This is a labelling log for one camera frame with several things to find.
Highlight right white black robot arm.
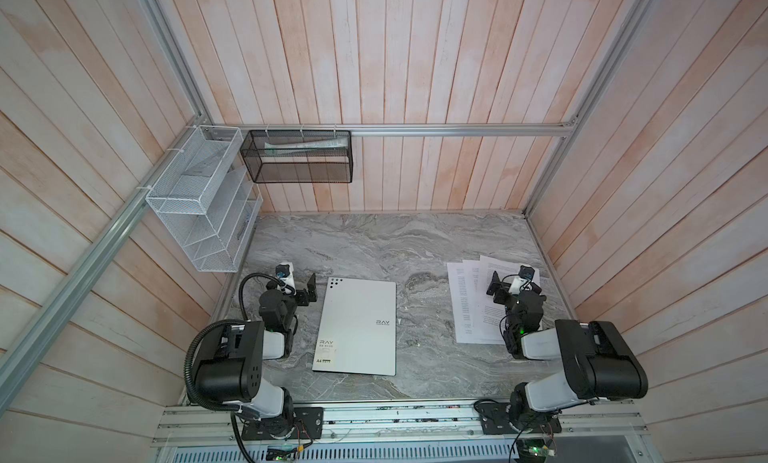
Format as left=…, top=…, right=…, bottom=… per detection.
left=486, top=265, right=649, bottom=431

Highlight black mesh basket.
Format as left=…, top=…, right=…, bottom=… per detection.
left=240, top=130, right=354, bottom=184

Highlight white wire mesh organizer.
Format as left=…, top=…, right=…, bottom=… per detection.
left=146, top=126, right=263, bottom=273

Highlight right green circuit board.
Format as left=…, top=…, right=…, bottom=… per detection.
left=515, top=439, right=556, bottom=463

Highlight white folder black inside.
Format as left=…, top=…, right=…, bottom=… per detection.
left=312, top=277, right=397, bottom=376

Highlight aluminium front rail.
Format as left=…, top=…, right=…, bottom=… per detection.
left=150, top=399, right=650, bottom=448

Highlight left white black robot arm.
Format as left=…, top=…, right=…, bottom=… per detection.
left=183, top=264, right=317, bottom=432

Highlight bottom printed paper sheet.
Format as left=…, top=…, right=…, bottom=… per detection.
left=447, top=260, right=481, bottom=344

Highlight green circuit board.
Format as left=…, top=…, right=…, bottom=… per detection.
left=265, top=446, right=303, bottom=462
left=515, top=439, right=556, bottom=463

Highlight top printed paper sheet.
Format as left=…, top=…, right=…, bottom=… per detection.
left=474, top=256, right=540, bottom=331

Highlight middle printed paper sheet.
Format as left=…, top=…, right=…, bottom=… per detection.
left=457, top=256, right=515, bottom=345

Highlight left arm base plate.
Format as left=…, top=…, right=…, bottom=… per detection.
left=241, top=407, right=324, bottom=442

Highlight left green circuit board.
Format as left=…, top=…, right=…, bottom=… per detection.
left=265, top=446, right=303, bottom=462

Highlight printed paper sheet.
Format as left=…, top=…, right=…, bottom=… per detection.
left=474, top=256, right=540, bottom=331
left=447, top=260, right=481, bottom=344
left=457, top=256, right=515, bottom=345

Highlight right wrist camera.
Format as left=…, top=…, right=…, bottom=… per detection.
left=509, top=265, right=535, bottom=295

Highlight horizontal aluminium wall bar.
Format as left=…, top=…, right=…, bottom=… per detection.
left=232, top=123, right=575, bottom=137

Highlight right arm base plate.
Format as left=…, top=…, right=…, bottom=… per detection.
left=473, top=399, right=562, bottom=435

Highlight paper inside black basket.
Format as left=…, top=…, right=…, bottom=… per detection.
left=262, top=137, right=350, bottom=157

